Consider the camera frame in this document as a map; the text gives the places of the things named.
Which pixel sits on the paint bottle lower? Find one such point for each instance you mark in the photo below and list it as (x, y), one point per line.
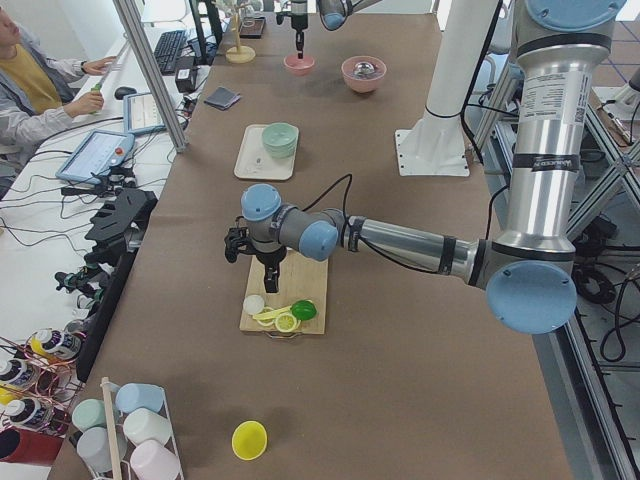
(29, 413)

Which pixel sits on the grey cup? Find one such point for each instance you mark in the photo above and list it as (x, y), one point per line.
(93, 448)

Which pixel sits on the black power adapter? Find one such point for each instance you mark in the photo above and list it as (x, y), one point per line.
(185, 74)

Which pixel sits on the small pink bowl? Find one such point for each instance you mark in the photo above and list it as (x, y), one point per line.
(299, 66)

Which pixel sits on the black keyboard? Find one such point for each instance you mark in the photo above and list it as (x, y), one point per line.
(168, 50)

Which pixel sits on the black tool rack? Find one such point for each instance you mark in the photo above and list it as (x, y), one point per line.
(107, 265)

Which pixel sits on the metal object in bowl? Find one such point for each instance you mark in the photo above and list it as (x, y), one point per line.
(364, 70)

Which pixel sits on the paint bottle white cap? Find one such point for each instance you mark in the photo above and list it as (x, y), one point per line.
(18, 374)

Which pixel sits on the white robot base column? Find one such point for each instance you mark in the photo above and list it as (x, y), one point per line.
(435, 145)

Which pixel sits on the wooden cup rack post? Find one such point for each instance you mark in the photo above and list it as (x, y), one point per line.
(105, 385)

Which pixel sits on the red container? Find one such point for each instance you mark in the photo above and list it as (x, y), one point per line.
(28, 447)

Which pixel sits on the stack of green bowls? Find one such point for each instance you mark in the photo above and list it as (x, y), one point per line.
(279, 139)

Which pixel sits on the black computer mouse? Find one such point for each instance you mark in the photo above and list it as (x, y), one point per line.
(123, 91)

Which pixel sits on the white round toy piece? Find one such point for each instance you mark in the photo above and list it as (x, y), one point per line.
(253, 304)

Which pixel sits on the seated person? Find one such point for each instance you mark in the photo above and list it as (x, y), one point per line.
(37, 100)

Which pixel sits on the wooden cutting board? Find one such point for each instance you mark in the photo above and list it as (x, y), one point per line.
(300, 279)

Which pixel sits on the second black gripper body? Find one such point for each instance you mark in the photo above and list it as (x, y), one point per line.
(299, 19)

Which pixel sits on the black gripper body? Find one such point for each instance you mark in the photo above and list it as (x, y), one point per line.
(269, 258)

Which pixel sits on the large pink bowl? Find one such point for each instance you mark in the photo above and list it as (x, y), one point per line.
(362, 86)

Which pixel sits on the blue teach pendant tablet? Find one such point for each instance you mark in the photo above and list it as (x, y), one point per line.
(95, 156)

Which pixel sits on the wooden jewelry stand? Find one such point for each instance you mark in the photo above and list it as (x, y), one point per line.
(239, 53)

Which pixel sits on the white cup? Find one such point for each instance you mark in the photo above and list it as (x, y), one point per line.
(143, 424)

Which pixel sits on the yellow lemon slice toy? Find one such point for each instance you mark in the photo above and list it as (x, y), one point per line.
(286, 323)

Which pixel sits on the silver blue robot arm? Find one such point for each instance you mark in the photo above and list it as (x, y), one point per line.
(526, 270)

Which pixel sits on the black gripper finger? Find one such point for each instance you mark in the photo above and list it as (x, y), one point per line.
(300, 42)
(271, 279)

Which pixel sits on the light blue cup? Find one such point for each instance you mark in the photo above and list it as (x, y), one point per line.
(133, 396)

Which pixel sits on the yellow paint bottle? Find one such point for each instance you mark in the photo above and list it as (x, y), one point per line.
(62, 345)

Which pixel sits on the pale pink cup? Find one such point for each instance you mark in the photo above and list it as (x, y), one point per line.
(151, 460)

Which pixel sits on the dark grey folded cloth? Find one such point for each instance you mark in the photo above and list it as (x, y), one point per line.
(222, 98)

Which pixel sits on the white rectangular tray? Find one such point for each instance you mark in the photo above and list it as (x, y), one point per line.
(255, 163)

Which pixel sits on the aluminium frame post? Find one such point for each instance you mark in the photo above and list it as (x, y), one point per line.
(131, 22)

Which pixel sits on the dark wooden tray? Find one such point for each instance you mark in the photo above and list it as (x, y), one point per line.
(252, 28)

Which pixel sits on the green lime toy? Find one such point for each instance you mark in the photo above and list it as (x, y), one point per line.
(304, 310)

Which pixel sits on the mint green cup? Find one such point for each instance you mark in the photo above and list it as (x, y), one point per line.
(89, 413)

